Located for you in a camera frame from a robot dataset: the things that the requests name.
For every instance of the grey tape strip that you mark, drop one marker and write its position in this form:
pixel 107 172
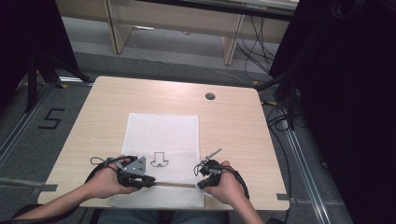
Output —
pixel 282 196
pixel 45 188

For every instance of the black curtain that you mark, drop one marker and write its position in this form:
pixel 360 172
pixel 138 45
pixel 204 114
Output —
pixel 348 93
pixel 28 40

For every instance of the person's legs in jeans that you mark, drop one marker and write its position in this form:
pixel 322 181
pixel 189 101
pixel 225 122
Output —
pixel 130 217

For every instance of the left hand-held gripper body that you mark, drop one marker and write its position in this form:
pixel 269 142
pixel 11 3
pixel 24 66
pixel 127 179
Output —
pixel 132 169

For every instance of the person's left hand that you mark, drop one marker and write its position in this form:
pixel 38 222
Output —
pixel 104 185

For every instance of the white cloth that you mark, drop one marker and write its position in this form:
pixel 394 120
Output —
pixel 162 137

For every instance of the silver floor rail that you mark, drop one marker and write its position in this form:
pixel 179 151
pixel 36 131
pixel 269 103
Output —
pixel 306 174
pixel 18 130

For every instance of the black metal stand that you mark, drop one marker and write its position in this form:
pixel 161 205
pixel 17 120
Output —
pixel 291 99
pixel 31 87

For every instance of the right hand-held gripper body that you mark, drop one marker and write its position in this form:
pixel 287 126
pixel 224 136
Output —
pixel 214 169

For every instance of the person's right hand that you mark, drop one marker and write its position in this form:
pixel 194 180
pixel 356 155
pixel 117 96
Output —
pixel 229 186

